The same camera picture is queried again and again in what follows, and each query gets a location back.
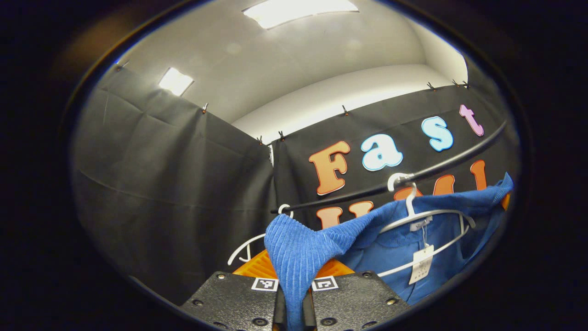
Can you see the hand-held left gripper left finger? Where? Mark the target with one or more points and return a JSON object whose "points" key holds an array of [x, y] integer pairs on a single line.
{"points": [[234, 299]]}

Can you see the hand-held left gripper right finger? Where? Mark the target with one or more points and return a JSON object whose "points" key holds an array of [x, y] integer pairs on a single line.
{"points": [[353, 299]]}

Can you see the white plastic hanger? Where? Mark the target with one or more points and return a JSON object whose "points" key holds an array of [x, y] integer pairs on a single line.
{"points": [[410, 207], [245, 243]]}

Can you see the white paper garment tag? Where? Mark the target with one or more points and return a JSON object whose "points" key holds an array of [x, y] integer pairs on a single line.
{"points": [[421, 266]]}

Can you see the small square ceiling light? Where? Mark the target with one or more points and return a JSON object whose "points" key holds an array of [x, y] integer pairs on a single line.
{"points": [[176, 82]]}

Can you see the black clothes rail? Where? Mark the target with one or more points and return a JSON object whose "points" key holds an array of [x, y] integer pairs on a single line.
{"points": [[321, 201]]}

